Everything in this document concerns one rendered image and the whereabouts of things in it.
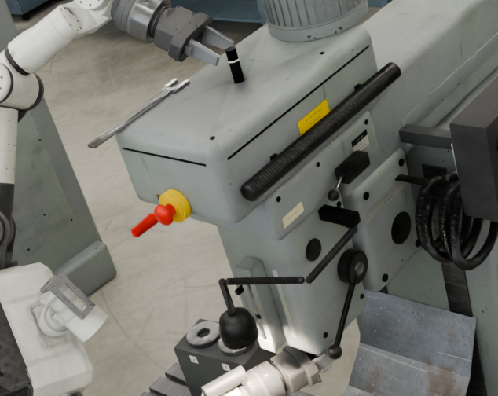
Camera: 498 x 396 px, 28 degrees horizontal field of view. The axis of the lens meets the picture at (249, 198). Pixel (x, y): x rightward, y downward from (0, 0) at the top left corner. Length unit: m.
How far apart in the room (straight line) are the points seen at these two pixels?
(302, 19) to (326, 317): 0.58
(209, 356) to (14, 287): 0.70
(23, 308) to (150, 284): 2.96
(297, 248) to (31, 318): 0.51
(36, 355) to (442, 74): 1.02
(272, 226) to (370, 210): 0.29
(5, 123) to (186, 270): 2.97
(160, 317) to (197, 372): 2.08
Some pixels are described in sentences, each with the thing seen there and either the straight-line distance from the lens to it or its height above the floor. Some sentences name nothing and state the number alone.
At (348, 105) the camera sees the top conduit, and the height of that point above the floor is 1.80.
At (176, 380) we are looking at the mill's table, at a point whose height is 0.91.
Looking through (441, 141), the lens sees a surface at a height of 1.62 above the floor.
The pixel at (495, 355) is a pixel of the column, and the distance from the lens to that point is 2.43.
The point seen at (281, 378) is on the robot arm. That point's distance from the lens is 2.10.
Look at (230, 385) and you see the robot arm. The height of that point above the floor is 1.28.
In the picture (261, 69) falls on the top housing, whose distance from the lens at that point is 1.82.
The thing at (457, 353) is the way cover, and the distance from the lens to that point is 2.42.
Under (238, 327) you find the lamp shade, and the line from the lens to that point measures 1.85.
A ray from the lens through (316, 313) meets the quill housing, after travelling 1.94.
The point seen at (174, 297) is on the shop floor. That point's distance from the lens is 4.66.
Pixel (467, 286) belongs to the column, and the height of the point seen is 1.18.
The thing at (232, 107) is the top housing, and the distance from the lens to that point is 1.71.
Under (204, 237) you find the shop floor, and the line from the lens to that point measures 5.01.
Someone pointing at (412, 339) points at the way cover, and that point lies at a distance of 2.48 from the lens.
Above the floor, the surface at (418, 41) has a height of 1.76.
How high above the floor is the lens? 2.60
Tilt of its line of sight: 30 degrees down
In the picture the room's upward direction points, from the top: 17 degrees counter-clockwise
